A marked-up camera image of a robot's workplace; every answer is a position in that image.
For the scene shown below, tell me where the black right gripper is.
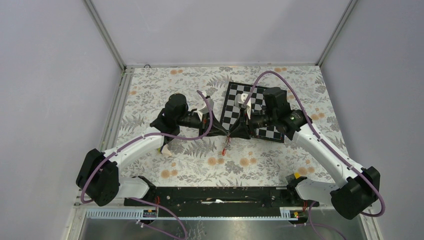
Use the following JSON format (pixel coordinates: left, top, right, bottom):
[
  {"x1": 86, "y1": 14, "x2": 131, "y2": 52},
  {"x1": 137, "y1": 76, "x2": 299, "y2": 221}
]
[{"x1": 229, "y1": 106, "x2": 277, "y2": 140}]

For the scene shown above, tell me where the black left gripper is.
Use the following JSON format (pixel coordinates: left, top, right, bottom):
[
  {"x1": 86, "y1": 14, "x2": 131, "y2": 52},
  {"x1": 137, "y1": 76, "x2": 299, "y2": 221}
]
[{"x1": 176, "y1": 110, "x2": 228, "y2": 139}]

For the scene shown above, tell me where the metal keyring holder red handle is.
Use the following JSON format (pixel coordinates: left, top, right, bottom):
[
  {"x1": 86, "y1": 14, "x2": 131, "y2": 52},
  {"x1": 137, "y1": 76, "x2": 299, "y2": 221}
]
[{"x1": 221, "y1": 136, "x2": 231, "y2": 156}]

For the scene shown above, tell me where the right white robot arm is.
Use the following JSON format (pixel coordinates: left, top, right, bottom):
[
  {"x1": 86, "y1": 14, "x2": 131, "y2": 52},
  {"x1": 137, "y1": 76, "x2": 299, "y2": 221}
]
[{"x1": 229, "y1": 87, "x2": 381, "y2": 220}]

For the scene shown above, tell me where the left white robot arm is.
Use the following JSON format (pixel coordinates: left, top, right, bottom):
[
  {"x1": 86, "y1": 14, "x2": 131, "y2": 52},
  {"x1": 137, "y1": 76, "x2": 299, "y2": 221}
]
[{"x1": 76, "y1": 93, "x2": 229, "y2": 207}]

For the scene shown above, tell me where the black white chessboard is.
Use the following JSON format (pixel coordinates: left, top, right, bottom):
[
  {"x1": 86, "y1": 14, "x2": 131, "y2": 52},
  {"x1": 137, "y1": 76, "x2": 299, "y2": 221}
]
[{"x1": 219, "y1": 81, "x2": 285, "y2": 143}]

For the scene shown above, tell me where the floral patterned table mat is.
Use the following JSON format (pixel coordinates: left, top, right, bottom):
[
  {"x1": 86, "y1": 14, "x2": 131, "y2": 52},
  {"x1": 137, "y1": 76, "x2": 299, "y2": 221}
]
[{"x1": 116, "y1": 66, "x2": 346, "y2": 187}]

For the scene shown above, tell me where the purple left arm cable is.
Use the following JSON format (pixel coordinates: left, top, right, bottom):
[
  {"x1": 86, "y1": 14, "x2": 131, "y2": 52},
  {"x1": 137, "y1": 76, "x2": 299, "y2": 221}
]
[{"x1": 80, "y1": 90, "x2": 215, "y2": 240}]

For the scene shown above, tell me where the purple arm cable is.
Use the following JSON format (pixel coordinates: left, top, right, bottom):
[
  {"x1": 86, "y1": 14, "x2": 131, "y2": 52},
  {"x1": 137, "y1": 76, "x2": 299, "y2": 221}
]
[
  {"x1": 241, "y1": 70, "x2": 386, "y2": 240},
  {"x1": 80, "y1": 90, "x2": 215, "y2": 240}
]

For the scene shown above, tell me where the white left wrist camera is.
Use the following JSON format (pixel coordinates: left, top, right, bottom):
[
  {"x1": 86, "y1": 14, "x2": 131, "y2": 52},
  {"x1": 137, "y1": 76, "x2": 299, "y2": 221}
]
[{"x1": 194, "y1": 95, "x2": 214, "y2": 120}]

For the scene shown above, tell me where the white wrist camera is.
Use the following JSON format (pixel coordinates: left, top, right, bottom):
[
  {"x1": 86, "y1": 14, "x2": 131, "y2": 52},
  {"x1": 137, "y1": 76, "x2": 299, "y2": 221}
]
[
  {"x1": 194, "y1": 95, "x2": 214, "y2": 120},
  {"x1": 234, "y1": 93, "x2": 252, "y2": 110}
]

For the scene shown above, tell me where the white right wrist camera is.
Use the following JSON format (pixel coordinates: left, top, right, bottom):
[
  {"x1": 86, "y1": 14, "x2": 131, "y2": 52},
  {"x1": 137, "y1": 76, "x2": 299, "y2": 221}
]
[{"x1": 234, "y1": 93, "x2": 252, "y2": 110}]

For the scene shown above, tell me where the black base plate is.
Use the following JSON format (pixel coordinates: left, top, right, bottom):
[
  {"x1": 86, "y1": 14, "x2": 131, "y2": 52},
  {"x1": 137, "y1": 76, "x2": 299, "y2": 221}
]
[{"x1": 143, "y1": 186, "x2": 312, "y2": 214}]

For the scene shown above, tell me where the white slotted cable duct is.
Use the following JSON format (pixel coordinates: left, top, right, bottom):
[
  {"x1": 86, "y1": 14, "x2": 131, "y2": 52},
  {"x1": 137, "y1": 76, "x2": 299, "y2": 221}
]
[{"x1": 85, "y1": 208, "x2": 299, "y2": 221}]

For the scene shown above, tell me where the aluminium frame rail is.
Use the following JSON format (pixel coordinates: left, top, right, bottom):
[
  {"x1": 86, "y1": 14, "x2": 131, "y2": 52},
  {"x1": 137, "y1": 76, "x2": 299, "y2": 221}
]
[{"x1": 83, "y1": 0, "x2": 134, "y2": 150}]

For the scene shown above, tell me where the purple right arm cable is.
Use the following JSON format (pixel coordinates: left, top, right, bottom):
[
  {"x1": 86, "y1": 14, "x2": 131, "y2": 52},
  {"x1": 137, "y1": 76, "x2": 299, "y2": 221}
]
[{"x1": 241, "y1": 70, "x2": 386, "y2": 240}]

